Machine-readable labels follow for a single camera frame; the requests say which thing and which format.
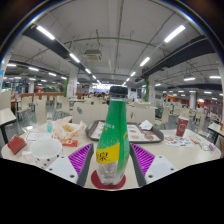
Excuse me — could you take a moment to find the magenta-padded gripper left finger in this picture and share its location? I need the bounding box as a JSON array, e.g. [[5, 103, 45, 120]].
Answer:
[[46, 143, 95, 186]]

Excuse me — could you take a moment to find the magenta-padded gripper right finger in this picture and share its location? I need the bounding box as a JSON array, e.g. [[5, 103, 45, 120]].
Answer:
[[129, 142, 177, 187]]

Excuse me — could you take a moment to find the green labelled drink bottle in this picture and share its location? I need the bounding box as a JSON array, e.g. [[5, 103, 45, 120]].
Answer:
[[95, 85, 131, 186]]

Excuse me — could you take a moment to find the white black-dotted mug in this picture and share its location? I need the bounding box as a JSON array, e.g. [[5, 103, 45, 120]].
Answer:
[[22, 137, 64, 170]]

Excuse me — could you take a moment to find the flat round red coaster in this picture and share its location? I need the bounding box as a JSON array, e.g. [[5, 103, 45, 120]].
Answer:
[[90, 169, 127, 190]]

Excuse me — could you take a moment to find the red white printed leaflet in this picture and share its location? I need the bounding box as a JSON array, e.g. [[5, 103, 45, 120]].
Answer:
[[163, 134, 194, 148]]

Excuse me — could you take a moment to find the dark food tray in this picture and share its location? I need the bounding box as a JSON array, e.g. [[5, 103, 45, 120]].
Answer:
[[84, 119, 165, 144]]

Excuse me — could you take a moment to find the crumpled food wrapper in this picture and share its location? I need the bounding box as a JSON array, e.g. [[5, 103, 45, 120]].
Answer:
[[51, 115, 88, 141]]

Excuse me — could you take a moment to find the white printed paper sheet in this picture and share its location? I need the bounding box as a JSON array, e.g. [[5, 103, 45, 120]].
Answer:
[[24, 130, 54, 142]]

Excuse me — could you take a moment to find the white crumpled napkin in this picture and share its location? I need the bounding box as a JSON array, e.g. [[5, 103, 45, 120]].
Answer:
[[138, 119, 154, 131]]

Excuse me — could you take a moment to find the small teal sanitizer bottle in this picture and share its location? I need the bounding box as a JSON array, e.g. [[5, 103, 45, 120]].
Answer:
[[46, 112, 54, 133]]

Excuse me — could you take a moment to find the red paper cup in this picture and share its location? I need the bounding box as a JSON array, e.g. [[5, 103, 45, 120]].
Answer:
[[175, 115, 190, 138]]

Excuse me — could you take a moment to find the clear plastic bag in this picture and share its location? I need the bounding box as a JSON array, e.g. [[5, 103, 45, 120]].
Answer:
[[196, 136, 218, 153]]

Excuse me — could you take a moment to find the group of beige chairs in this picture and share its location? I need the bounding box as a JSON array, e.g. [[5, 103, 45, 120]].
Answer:
[[0, 91, 218, 134]]

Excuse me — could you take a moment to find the white table with black leg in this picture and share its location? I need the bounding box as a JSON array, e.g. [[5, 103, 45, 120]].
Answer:
[[207, 122, 224, 144], [0, 107, 18, 144]]

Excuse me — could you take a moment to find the ceiling air conditioner unit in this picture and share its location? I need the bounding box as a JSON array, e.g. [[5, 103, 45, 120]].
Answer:
[[83, 49, 103, 62]]

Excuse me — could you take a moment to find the group of ceiling lights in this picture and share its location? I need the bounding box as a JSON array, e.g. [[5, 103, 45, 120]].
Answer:
[[6, 23, 223, 101]]

